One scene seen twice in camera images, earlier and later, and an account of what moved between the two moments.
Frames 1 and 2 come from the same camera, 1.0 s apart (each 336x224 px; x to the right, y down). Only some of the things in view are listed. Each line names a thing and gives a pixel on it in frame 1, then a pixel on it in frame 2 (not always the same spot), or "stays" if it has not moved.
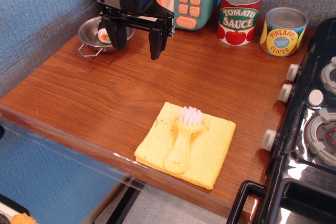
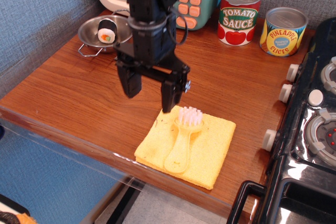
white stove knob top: (292, 72) stays
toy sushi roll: (102, 33) stays
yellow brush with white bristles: (190, 120) stays
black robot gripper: (136, 2) -> (153, 49)
